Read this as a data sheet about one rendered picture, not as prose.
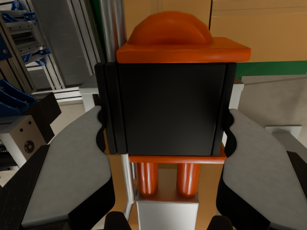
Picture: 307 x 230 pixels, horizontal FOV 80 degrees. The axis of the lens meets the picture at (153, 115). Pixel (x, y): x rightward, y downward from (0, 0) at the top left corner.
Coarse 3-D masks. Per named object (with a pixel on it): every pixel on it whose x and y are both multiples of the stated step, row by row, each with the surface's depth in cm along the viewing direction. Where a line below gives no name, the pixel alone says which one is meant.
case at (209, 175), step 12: (108, 156) 53; (120, 156) 53; (120, 168) 55; (168, 168) 54; (204, 168) 54; (216, 168) 54; (120, 180) 58; (204, 180) 56; (216, 180) 56; (120, 192) 60; (204, 192) 59; (216, 192) 59; (120, 204) 64; (204, 204) 62; (132, 216) 67; (204, 216) 65; (132, 228) 71; (204, 228) 69
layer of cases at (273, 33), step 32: (128, 0) 68; (160, 0) 68; (192, 0) 68; (224, 0) 67; (256, 0) 67; (288, 0) 67; (128, 32) 74; (224, 32) 73; (256, 32) 72; (288, 32) 72
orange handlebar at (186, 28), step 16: (160, 16) 11; (176, 16) 11; (192, 16) 11; (144, 32) 11; (160, 32) 11; (176, 32) 11; (192, 32) 11; (208, 32) 11; (144, 176) 17; (192, 176) 17; (144, 192) 18; (192, 192) 18
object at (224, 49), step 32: (128, 64) 11; (160, 64) 10; (192, 64) 10; (224, 64) 10; (128, 96) 11; (160, 96) 11; (192, 96) 11; (224, 96) 11; (128, 128) 13; (160, 128) 12; (192, 128) 12; (160, 160) 14; (192, 160) 14; (224, 160) 14
